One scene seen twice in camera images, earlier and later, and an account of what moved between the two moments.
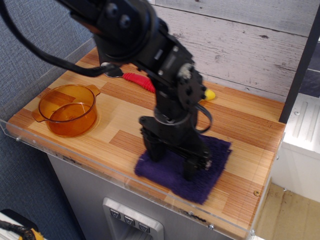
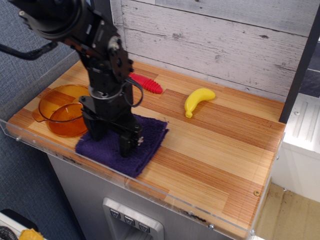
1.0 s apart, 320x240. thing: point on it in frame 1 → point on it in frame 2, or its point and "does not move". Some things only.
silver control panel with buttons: [123, 222] does not move
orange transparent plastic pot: [70, 110] does not move
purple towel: [170, 172] → [106, 149]
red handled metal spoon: [137, 78] does not move
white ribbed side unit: [297, 168] does not move
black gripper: [182, 139] → [110, 106]
